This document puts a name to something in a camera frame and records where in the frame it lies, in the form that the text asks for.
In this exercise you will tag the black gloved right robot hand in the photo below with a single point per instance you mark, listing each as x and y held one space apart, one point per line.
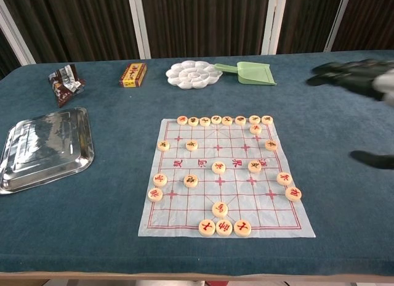
354 78

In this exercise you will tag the wooden chess piece red character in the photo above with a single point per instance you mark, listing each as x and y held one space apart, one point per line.
160 179
155 194
220 209
242 228
293 193
283 178
206 227
224 228
218 167

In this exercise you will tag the dark slatted screen panel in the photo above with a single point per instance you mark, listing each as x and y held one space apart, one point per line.
206 21
307 21
369 21
77 24

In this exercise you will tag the green plastic dustpan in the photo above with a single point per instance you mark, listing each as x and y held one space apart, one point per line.
255 74

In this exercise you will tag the blue velvet tablecloth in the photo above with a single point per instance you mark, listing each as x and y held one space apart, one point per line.
338 199

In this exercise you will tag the white flower-shaped paint palette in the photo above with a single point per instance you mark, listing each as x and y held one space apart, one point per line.
194 74

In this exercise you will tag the white paper xiangqi board sheet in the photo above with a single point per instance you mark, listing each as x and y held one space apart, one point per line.
197 206

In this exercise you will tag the yellow red chess box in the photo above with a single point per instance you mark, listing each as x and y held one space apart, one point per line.
133 75

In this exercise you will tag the crumpled brown snack packet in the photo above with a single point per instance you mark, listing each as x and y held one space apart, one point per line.
65 84

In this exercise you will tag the stainless steel rectangular tray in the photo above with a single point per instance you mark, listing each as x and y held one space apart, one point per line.
46 150

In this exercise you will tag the white frame post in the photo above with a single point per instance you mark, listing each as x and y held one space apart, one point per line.
15 36
140 24
274 21
337 24

